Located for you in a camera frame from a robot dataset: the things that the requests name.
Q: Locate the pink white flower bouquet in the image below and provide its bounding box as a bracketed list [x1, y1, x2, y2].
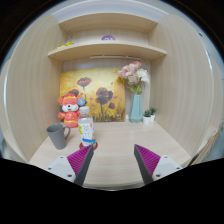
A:
[118, 61, 150, 95]

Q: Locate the small potted succulent front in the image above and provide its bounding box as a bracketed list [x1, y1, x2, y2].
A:
[143, 109, 151, 125]

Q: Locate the small potted succulent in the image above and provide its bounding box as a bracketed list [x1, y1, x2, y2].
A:
[150, 107, 157, 122]
[143, 109, 151, 125]

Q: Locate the light blue vase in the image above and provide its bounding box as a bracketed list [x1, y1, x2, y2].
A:
[129, 94, 143, 123]

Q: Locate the red plush toy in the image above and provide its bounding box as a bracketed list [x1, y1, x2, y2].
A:
[58, 93, 86, 128]

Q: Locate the red round coaster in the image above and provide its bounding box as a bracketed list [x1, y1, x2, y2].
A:
[79, 142, 98, 150]

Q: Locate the grey ceramic mug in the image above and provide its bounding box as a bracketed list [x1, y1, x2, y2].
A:
[47, 124, 71, 149]

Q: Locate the yellow object on shelf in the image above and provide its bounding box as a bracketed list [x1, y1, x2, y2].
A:
[55, 42, 74, 50]

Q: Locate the light wood shelf unit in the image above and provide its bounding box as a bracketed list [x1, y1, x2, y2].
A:
[0, 13, 224, 187]

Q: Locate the small potted succulent back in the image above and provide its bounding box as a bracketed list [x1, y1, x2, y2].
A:
[150, 107, 157, 122]

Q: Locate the clear plastic water bottle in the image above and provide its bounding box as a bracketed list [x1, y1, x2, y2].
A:
[78, 106, 96, 146]

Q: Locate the yellow poppy flower painting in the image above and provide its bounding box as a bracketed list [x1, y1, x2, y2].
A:
[60, 67, 125, 122]

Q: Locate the purple round object on shelf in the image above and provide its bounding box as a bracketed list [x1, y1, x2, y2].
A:
[101, 35, 116, 40]

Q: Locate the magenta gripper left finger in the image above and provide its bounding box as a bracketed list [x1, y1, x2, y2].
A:
[46, 145, 94, 186]

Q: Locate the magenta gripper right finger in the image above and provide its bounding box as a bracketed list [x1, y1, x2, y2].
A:
[134, 144, 182, 185]

